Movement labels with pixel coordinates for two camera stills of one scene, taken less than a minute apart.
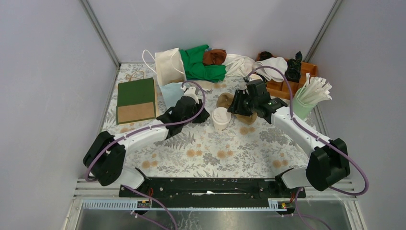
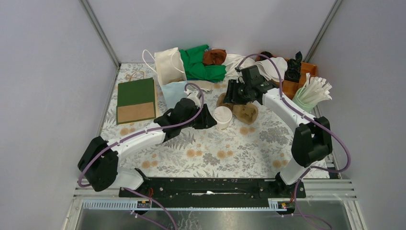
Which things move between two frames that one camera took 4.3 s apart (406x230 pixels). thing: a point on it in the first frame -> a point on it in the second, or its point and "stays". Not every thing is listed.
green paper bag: x=136 y=101 stays
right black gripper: x=235 y=106 -> x=231 y=95
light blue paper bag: x=170 y=73 stays
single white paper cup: x=220 y=116 stays
